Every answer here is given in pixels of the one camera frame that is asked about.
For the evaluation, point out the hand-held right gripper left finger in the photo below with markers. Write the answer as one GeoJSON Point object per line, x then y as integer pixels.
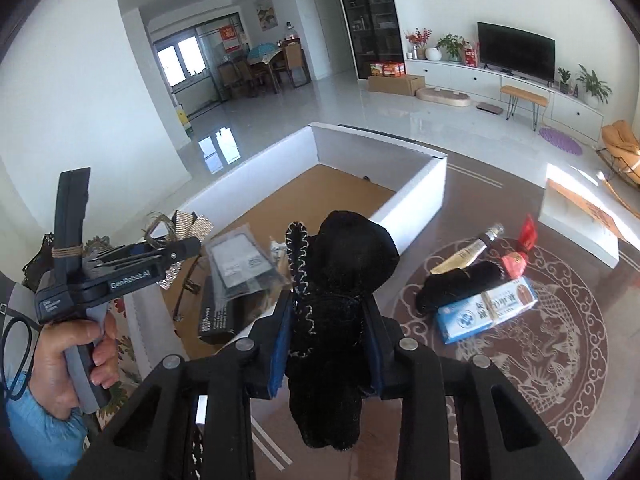
{"type": "Point", "coordinates": [280, 355]}

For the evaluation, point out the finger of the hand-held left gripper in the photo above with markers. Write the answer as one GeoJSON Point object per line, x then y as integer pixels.
{"type": "Point", "coordinates": [165, 255]}

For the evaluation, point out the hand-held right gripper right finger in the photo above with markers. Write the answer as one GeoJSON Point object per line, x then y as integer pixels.
{"type": "Point", "coordinates": [377, 365]}

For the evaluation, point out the silver glitter bow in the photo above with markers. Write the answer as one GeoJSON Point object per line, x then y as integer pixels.
{"type": "Point", "coordinates": [195, 225]}

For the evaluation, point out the black printed box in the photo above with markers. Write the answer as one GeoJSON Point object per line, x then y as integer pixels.
{"type": "Point", "coordinates": [220, 320]}

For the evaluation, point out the phone case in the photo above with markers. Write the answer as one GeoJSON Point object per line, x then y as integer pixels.
{"type": "Point", "coordinates": [240, 265]}

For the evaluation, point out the blue and white medicine box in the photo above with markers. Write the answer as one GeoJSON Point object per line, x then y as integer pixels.
{"type": "Point", "coordinates": [487, 310]}

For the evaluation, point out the gold tube with silver cap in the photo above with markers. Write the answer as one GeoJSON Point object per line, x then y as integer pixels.
{"type": "Point", "coordinates": [470, 252]}

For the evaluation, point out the large white cardboard box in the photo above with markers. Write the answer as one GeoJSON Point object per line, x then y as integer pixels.
{"type": "Point", "coordinates": [415, 195]}

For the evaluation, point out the person's left forearm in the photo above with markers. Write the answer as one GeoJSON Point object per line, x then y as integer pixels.
{"type": "Point", "coordinates": [35, 435]}

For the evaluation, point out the person's left hand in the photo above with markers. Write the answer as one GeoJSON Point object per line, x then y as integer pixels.
{"type": "Point", "coordinates": [60, 365]}

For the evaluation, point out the floral patterned rug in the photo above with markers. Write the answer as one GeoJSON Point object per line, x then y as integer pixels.
{"type": "Point", "coordinates": [125, 360]}

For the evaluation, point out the yellow sign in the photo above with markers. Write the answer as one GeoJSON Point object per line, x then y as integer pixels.
{"type": "Point", "coordinates": [182, 116]}

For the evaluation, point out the wooden dining chair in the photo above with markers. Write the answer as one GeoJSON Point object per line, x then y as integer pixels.
{"type": "Point", "coordinates": [295, 62]}
{"type": "Point", "coordinates": [235, 77]}

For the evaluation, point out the balcony window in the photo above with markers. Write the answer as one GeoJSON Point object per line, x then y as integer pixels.
{"type": "Point", "coordinates": [180, 57]}

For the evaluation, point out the dining table with teal cloth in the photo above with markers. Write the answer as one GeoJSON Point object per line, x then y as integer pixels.
{"type": "Point", "coordinates": [265, 57]}

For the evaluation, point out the red door poster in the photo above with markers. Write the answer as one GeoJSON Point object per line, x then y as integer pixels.
{"type": "Point", "coordinates": [231, 37]}

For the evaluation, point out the white flat box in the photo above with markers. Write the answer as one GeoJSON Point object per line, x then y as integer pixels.
{"type": "Point", "coordinates": [580, 225]}

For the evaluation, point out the large water bottle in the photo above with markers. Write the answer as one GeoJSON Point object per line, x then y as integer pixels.
{"type": "Point", "coordinates": [289, 31]}

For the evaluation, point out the white door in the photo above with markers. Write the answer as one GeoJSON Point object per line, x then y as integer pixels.
{"type": "Point", "coordinates": [325, 30]}

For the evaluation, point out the beige oval pet mat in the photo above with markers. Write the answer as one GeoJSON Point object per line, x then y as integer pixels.
{"type": "Point", "coordinates": [442, 96]}

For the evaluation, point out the dark bathroom scale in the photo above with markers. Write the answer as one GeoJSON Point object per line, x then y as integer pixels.
{"type": "Point", "coordinates": [490, 108]}

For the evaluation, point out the brown cardboard box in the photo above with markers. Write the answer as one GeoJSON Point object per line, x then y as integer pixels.
{"type": "Point", "coordinates": [397, 85]}

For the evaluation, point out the orange printed carton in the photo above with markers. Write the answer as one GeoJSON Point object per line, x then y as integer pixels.
{"type": "Point", "coordinates": [377, 69]}
{"type": "Point", "coordinates": [395, 68]}

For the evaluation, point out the purple round mat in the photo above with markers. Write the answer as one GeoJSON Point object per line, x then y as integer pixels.
{"type": "Point", "coordinates": [560, 140]}

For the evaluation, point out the white television cabinet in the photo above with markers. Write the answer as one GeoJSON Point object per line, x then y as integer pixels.
{"type": "Point", "coordinates": [460, 77]}

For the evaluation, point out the wooden bench with hairpin legs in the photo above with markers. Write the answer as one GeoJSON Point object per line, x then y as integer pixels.
{"type": "Point", "coordinates": [522, 94]}

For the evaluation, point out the black glass display cabinet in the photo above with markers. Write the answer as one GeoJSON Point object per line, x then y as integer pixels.
{"type": "Point", "coordinates": [370, 15]}

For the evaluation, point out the white round vase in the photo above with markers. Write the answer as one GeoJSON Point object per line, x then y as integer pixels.
{"type": "Point", "coordinates": [433, 53]}

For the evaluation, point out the red gift box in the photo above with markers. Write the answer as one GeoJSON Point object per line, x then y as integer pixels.
{"type": "Point", "coordinates": [471, 55]}

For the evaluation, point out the orange lounge chair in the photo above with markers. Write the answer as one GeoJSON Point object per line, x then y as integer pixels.
{"type": "Point", "coordinates": [622, 150]}

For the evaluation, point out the red flower arrangement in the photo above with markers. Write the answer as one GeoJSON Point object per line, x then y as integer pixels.
{"type": "Point", "coordinates": [419, 40]}

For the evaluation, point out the green potted plant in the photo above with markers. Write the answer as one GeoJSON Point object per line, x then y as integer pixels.
{"type": "Point", "coordinates": [452, 45]}

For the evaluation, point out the small potted plant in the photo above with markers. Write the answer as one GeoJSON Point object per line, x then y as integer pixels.
{"type": "Point", "coordinates": [564, 79]}

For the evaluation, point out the black television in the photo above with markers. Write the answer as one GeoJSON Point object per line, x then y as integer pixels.
{"type": "Point", "coordinates": [517, 52]}

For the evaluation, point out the large leafy potted plant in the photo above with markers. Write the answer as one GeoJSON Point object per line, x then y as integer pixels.
{"type": "Point", "coordinates": [592, 85]}

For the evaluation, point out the framed wall painting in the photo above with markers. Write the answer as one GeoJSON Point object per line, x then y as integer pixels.
{"type": "Point", "coordinates": [266, 11]}

